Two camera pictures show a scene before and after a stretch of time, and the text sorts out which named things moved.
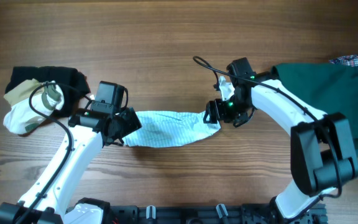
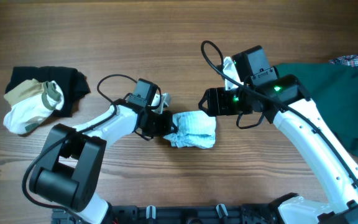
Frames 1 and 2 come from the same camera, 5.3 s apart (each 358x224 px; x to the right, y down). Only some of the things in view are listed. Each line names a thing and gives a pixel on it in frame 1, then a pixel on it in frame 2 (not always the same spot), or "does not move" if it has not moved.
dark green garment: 335,88 does not move
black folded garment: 74,84 does not move
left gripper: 132,122 -> 166,127
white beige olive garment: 21,117 does not move
